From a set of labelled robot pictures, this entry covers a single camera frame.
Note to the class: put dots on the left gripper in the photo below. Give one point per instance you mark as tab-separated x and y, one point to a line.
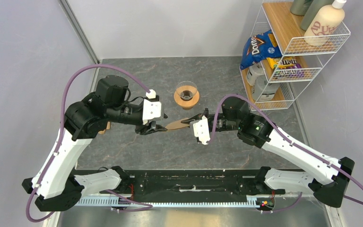
149	128

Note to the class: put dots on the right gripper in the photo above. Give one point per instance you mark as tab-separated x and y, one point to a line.
199	116

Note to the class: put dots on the single brown paper filter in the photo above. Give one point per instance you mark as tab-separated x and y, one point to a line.
177	125

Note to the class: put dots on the clear glass dripper cone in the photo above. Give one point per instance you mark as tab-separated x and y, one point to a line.
186	90

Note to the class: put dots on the brown paper coffee filters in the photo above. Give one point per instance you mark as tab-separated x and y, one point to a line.
108	126

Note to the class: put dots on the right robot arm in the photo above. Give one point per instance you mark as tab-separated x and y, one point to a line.
326	177

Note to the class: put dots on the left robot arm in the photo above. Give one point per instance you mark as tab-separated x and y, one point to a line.
57	186

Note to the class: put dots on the blue doritos chip bag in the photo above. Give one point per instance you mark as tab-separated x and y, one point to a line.
258	48

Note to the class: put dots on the yellow m&m candy bag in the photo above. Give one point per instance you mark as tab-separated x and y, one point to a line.
286	67

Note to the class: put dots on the green pump bottle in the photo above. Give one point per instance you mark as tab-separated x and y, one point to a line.
300	7
312	11

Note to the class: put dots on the cream pump lotion bottle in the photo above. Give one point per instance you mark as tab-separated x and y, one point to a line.
326	21

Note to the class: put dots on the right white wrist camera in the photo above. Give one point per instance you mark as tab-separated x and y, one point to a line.
201	130

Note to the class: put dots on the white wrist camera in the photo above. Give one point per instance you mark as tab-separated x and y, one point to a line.
152	107
201	130

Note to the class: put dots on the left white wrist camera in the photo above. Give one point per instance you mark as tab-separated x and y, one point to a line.
152	107

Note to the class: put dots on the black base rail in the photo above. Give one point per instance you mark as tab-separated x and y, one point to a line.
195	186

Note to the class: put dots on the white wire shelf rack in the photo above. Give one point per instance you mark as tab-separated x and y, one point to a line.
275	15

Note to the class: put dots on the aluminium frame post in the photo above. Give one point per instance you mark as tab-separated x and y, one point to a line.
67	9

